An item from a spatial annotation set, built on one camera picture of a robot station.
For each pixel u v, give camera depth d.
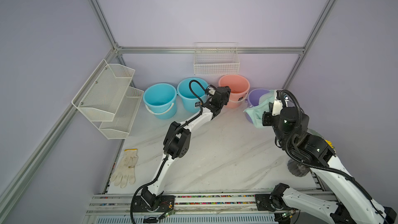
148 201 0.64
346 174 0.38
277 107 0.51
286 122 0.42
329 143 0.68
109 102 0.84
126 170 0.84
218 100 0.74
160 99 0.97
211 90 0.88
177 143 0.59
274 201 0.65
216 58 0.95
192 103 0.99
